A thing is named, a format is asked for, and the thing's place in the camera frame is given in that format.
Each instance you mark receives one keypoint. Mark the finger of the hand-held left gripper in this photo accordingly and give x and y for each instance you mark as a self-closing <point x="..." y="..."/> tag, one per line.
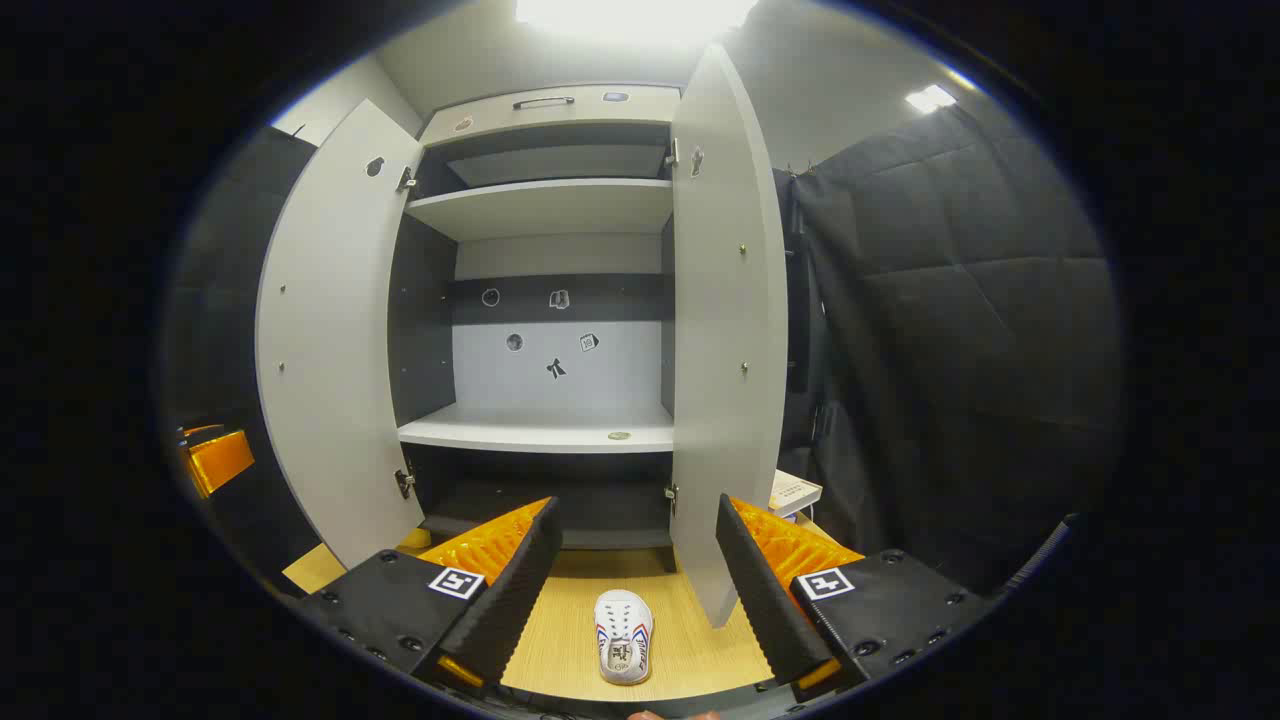
<point x="220" y="460"/>

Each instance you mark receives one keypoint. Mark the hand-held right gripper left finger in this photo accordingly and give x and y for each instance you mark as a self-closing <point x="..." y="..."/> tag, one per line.
<point x="510" y="600"/>

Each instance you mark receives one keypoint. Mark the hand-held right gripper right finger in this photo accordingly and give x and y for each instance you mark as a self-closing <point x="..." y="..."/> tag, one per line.
<point x="770" y="600"/>

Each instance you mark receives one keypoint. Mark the white canvas shoe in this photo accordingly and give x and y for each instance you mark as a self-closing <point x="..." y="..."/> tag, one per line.
<point x="623" y="615"/>

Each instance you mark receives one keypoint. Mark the grey cabinet door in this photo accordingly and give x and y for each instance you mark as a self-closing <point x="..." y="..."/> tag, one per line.
<point x="725" y="330"/>
<point x="330" y="330"/>

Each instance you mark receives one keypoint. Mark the grey shoe cabinet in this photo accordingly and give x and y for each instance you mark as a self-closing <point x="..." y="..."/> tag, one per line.
<point x="545" y="205"/>

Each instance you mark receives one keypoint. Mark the grey cabinet drawer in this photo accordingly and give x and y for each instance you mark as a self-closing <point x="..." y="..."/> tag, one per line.
<point x="560" y="118"/>

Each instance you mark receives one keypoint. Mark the small white box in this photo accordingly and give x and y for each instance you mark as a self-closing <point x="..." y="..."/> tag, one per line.
<point x="795" y="492"/>

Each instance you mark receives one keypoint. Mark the small ceiling light panel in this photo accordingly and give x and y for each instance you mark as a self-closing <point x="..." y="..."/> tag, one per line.
<point x="930" y="98"/>

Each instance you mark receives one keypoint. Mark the large ceiling light panel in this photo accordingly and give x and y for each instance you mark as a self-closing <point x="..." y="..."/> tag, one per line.
<point x="640" y="10"/>

